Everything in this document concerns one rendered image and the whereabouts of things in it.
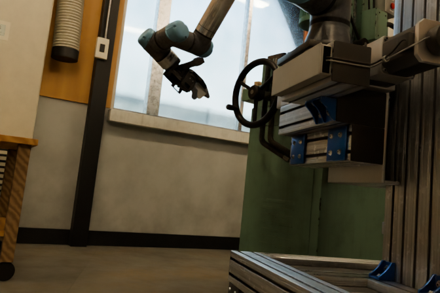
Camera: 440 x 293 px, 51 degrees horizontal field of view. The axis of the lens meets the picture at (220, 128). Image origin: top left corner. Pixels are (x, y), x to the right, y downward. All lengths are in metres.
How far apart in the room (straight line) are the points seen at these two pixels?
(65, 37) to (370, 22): 1.67
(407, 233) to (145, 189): 2.17
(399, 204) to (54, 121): 2.20
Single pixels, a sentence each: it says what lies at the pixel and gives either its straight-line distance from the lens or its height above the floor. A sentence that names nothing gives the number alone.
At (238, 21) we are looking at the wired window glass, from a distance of 3.70.
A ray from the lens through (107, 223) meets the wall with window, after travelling 3.05.
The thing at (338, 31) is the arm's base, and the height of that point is 0.87.
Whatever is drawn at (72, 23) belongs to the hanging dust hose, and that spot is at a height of 1.28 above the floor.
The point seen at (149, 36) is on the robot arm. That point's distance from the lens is 1.72.
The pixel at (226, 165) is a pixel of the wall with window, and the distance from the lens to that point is 3.38.
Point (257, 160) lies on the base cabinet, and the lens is 2.07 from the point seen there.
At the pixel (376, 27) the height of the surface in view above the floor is 1.20.
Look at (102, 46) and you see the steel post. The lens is 2.99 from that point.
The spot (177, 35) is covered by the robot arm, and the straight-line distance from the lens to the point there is 1.64.
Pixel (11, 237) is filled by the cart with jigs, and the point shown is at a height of 0.16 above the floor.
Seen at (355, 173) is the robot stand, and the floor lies 0.48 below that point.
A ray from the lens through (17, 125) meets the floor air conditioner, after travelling 2.62.
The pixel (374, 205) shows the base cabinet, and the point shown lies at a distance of 2.10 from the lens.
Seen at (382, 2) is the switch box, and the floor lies 1.37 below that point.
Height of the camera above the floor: 0.40
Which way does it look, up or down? 8 degrees up
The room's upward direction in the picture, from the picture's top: 6 degrees clockwise
